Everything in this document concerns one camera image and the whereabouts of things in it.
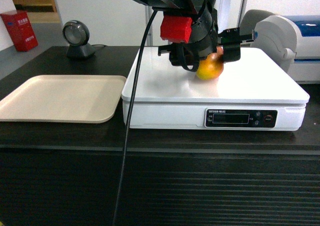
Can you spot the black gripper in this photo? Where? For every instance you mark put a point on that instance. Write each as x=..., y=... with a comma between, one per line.
x=203, y=41

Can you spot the red yellow mango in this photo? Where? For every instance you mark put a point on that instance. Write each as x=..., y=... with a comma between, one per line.
x=212, y=67

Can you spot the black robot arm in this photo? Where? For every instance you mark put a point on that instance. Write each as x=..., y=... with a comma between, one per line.
x=186, y=8

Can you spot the white checkout scale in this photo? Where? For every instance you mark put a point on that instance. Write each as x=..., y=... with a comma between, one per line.
x=253, y=93

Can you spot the grey office chair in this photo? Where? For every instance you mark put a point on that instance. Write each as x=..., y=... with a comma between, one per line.
x=251, y=18

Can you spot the white blue label printer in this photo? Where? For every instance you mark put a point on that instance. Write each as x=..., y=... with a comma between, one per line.
x=293, y=43

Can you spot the grey barcode scanner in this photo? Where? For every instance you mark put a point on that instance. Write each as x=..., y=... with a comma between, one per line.
x=77, y=35

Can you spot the beige plastic tray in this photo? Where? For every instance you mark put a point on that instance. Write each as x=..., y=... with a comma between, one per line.
x=89, y=99

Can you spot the red fire extinguisher box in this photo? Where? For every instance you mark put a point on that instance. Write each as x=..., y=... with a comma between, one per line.
x=20, y=30

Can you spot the red wrist mount block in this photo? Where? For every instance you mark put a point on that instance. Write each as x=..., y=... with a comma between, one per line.
x=176, y=29

